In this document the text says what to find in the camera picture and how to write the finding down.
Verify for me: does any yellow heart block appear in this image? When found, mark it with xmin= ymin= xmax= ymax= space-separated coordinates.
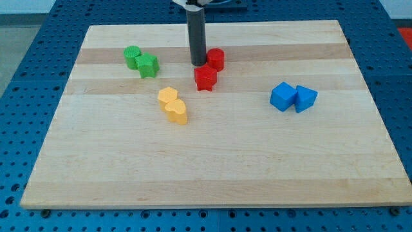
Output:
xmin=165 ymin=99 xmax=188 ymax=125

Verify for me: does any green cylinder block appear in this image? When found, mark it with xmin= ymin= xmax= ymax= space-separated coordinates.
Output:
xmin=123 ymin=45 xmax=141 ymax=70

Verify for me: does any light wooden board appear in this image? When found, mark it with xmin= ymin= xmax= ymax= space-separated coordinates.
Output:
xmin=20 ymin=20 xmax=411 ymax=209

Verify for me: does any green star block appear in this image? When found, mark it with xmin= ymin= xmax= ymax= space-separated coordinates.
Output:
xmin=135 ymin=53 xmax=160 ymax=79

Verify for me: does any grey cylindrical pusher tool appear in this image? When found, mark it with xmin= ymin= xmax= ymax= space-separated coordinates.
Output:
xmin=186 ymin=5 xmax=207 ymax=66

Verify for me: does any red star block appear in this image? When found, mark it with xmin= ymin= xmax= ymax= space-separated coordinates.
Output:
xmin=194 ymin=64 xmax=218 ymax=92

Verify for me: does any blue cube block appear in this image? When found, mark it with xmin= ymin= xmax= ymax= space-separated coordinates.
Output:
xmin=269 ymin=82 xmax=297 ymax=111

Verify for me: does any blue angled block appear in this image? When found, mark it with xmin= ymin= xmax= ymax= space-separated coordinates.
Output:
xmin=295 ymin=85 xmax=318 ymax=113

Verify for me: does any red cylinder block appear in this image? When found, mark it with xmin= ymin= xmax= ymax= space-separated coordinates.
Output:
xmin=207 ymin=48 xmax=225 ymax=72

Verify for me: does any yellow hexagon block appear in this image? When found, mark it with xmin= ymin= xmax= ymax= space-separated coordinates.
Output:
xmin=158 ymin=86 xmax=178 ymax=111

